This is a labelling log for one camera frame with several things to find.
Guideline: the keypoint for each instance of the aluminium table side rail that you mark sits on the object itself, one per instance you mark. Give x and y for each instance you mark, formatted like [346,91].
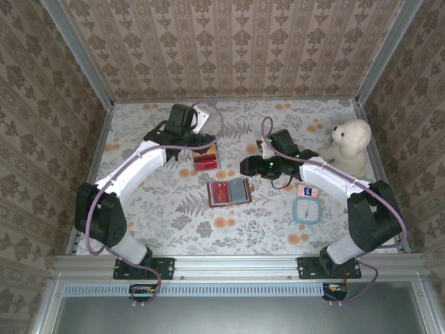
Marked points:
[378,163]
[99,146]

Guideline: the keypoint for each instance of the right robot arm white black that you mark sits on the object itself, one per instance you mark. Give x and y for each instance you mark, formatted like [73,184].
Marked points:
[327,174]

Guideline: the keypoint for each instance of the aluminium table back rail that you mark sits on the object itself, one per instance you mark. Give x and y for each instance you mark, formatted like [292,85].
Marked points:
[243,101]

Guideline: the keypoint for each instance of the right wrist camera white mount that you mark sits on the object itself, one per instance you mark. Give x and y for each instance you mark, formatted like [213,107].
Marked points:
[266,149]

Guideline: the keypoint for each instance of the red credit card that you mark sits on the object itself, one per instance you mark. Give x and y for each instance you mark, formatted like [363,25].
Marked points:
[219,193]

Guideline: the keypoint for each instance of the orange card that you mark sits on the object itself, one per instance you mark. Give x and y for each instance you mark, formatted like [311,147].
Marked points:
[213,150]

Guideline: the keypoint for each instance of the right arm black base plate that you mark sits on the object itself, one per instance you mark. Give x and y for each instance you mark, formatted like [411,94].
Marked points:
[306,268]

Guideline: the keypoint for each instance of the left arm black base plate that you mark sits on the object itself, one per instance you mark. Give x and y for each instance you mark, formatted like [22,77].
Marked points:
[167,268]

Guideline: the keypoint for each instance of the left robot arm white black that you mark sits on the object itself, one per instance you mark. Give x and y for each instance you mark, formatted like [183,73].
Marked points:
[139,163]

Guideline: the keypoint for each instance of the red yellow card box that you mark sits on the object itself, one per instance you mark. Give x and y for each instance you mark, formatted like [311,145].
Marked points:
[206,163]

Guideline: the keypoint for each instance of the white plush bear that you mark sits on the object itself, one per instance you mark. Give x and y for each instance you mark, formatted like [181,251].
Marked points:
[349,146]

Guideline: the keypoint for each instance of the black connector board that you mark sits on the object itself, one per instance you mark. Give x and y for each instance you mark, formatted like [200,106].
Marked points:
[142,294]
[335,292]

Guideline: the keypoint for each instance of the grey metal panel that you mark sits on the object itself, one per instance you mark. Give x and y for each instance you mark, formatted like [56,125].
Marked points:
[236,316]

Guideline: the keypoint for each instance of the grey credit card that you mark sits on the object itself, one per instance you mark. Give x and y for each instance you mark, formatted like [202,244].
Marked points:
[238,190]

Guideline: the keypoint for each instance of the aluminium mounting rail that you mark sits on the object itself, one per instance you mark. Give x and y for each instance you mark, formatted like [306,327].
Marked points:
[236,268]

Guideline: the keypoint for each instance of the small pink card packet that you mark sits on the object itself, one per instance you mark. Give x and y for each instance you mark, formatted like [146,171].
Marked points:
[307,191]

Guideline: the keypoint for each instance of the aluminium frame post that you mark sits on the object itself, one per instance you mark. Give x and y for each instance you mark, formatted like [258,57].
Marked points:
[81,55]
[386,52]

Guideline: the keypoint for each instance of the brown leather card holder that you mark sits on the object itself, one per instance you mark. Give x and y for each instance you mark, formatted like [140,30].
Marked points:
[228,205]

